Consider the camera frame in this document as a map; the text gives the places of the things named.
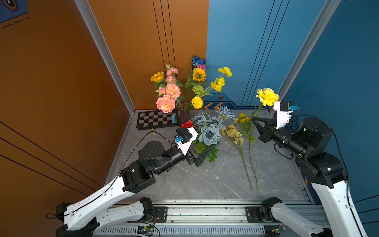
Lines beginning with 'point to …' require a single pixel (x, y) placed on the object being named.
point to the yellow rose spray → (230, 130)
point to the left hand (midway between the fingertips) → (203, 135)
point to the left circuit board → (145, 228)
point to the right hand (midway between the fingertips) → (253, 118)
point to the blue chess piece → (173, 119)
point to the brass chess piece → (153, 130)
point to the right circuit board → (279, 229)
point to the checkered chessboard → (147, 120)
